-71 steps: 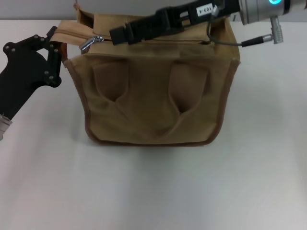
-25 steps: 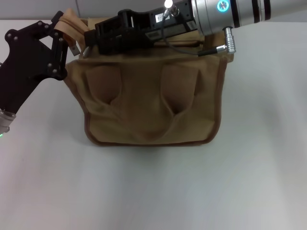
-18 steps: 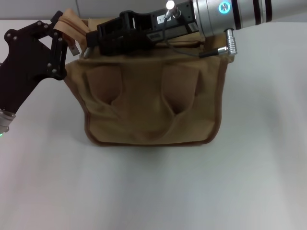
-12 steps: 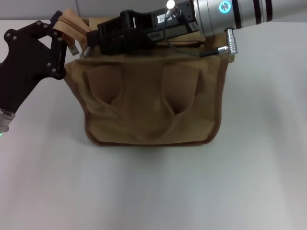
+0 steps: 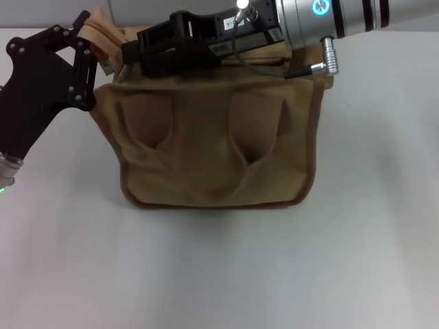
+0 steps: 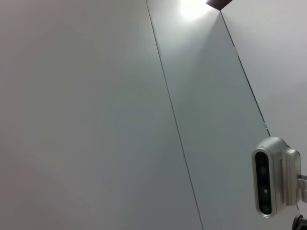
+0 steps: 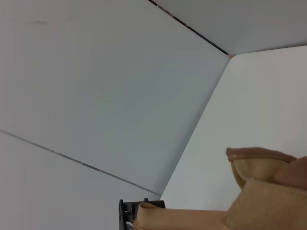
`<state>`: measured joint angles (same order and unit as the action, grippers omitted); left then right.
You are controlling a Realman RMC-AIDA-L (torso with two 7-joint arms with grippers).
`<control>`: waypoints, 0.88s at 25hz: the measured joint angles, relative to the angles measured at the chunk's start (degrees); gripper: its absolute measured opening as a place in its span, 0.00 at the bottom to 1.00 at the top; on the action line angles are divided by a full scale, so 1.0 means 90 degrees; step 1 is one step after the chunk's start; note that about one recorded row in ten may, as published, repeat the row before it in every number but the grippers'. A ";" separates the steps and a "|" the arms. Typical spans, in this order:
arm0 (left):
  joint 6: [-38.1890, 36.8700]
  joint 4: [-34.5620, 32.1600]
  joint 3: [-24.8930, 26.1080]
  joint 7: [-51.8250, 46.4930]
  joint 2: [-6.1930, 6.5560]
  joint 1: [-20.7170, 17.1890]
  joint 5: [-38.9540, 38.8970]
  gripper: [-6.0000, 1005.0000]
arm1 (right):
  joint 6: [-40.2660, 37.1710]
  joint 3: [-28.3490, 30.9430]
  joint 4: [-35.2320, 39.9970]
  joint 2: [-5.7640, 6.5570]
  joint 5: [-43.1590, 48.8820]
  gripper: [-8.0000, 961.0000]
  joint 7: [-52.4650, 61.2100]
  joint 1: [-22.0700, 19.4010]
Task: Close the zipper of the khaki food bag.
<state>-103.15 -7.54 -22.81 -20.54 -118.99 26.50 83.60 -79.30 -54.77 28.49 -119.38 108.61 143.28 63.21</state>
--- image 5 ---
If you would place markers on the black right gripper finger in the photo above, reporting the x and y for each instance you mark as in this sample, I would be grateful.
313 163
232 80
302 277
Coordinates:
178 60
171 29

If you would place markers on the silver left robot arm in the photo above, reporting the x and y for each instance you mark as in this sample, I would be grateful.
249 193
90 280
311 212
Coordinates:
8 171

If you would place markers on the silver metal zipper pull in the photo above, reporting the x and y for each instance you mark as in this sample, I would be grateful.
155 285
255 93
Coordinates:
125 72

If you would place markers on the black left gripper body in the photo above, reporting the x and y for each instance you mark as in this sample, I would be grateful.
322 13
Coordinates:
34 99

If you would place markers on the khaki canvas food bag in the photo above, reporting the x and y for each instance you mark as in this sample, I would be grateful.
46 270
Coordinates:
212 147

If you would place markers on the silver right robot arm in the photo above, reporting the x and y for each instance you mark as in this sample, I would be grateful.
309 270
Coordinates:
308 24

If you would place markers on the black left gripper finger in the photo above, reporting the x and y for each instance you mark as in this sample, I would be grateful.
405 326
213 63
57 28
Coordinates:
85 68
51 36

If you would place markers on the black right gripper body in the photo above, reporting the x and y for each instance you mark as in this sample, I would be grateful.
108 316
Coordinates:
260 31

